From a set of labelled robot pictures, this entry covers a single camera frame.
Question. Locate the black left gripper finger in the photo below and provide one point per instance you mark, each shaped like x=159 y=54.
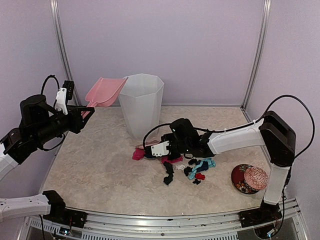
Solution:
x=85 y=116
x=80 y=109

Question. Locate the magenta paper scrap top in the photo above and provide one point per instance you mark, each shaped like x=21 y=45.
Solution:
x=138 y=154

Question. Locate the small black paper scrap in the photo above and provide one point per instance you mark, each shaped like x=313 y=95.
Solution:
x=197 y=181

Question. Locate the front aluminium rail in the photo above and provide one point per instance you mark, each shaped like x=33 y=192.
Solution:
x=109 y=226

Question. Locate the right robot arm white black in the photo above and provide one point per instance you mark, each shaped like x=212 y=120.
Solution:
x=270 y=131

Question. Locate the small red paper scrap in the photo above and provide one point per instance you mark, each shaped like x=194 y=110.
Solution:
x=200 y=176

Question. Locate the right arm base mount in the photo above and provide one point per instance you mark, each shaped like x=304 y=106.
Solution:
x=261 y=215

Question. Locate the pink plastic dustpan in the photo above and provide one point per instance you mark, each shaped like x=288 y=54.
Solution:
x=105 y=92

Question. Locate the pink plastic hand brush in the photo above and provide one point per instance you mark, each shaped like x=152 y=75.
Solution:
x=147 y=144

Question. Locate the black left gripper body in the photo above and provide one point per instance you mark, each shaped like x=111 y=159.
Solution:
x=74 y=125

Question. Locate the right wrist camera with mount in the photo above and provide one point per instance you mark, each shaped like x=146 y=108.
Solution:
x=161 y=149

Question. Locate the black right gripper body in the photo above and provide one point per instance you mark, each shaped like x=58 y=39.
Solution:
x=180 y=148

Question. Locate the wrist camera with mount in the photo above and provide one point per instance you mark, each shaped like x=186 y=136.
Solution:
x=64 y=94
x=161 y=149

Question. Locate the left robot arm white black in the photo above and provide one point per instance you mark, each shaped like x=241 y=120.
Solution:
x=40 y=123

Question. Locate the black paper scrap strip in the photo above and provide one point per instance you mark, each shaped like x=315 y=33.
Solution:
x=170 y=173

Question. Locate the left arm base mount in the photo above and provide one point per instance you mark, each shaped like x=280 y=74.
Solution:
x=62 y=215

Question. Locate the translucent white waste bin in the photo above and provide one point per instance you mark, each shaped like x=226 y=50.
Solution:
x=140 y=101

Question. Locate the white paper scrap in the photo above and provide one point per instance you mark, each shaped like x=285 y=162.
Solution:
x=180 y=167

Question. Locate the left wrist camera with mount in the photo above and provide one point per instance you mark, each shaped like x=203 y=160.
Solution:
x=64 y=94

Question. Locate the right aluminium frame post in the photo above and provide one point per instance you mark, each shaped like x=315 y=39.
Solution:
x=258 y=53

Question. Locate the pink patterned small bowl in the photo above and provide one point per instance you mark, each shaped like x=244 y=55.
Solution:
x=256 y=178

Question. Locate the dark red patterned round dish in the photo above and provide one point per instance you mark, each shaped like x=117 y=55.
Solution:
x=238 y=179

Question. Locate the navy paper scrap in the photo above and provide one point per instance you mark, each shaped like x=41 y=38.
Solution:
x=149 y=157

